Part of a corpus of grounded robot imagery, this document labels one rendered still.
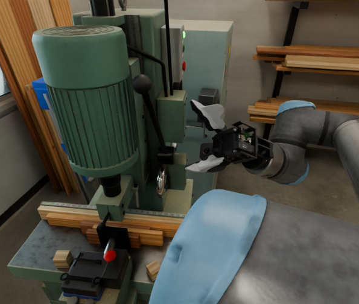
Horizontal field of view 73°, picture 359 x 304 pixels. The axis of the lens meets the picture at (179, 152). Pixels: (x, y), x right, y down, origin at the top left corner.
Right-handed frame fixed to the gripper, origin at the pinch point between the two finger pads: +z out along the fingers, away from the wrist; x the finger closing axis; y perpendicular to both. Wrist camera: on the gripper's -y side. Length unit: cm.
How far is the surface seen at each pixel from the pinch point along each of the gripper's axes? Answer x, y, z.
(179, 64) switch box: -30.6, -15.4, -6.6
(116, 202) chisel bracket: 12.5, -29.8, 0.7
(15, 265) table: 32, -54, 19
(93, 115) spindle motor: -1.6, -9.8, 16.2
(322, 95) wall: -134, -60, -215
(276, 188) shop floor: -32, -96, -180
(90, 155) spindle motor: 4.7, -16.6, 13.4
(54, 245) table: 26, -52, 10
